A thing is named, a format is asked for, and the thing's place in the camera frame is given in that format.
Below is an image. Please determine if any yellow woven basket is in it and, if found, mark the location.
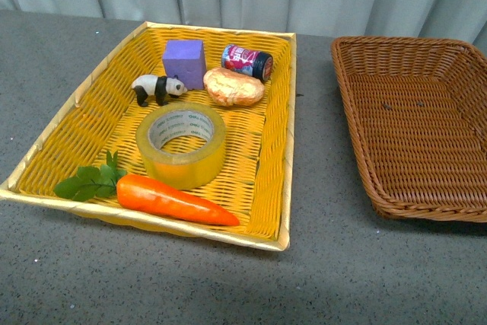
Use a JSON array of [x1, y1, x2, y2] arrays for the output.
[[1, 22, 297, 251]]

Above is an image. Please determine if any small red labelled jar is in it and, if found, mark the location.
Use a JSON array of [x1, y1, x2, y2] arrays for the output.
[[221, 44, 273, 82]]

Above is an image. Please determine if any toy panda figure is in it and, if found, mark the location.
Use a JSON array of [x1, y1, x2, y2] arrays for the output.
[[131, 75, 188, 107]]

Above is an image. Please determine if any brown wicker basket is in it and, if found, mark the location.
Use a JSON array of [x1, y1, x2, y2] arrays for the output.
[[331, 37, 486, 223]]

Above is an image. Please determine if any toy bread roll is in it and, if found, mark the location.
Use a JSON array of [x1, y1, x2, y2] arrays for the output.
[[203, 68, 265, 107]]

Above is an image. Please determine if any yellow packing tape roll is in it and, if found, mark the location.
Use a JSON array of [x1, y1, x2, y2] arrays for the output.
[[135, 102, 226, 190]]

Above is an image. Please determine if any orange toy carrot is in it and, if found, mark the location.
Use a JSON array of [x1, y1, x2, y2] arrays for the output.
[[54, 151, 240, 226]]

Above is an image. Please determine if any purple foam block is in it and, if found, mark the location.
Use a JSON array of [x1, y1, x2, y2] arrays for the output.
[[162, 40, 207, 91]]

